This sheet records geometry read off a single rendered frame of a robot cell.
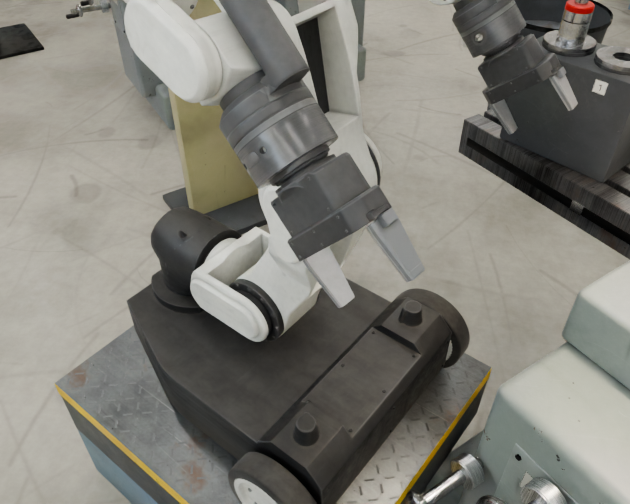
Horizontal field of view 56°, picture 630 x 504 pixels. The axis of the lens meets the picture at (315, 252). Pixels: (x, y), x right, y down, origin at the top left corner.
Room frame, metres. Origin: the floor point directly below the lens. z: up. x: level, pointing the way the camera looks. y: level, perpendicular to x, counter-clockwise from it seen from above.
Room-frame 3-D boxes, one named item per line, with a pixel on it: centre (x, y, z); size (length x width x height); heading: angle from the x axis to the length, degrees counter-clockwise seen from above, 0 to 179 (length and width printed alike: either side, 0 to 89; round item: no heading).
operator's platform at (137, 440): (0.86, 0.09, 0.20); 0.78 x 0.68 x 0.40; 51
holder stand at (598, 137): (1.00, -0.48, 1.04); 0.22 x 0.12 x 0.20; 43
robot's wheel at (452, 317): (0.92, -0.26, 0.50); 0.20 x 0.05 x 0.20; 51
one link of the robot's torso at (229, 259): (0.89, 0.12, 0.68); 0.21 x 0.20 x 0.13; 51
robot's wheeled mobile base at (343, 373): (0.86, 0.10, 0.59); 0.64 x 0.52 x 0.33; 51
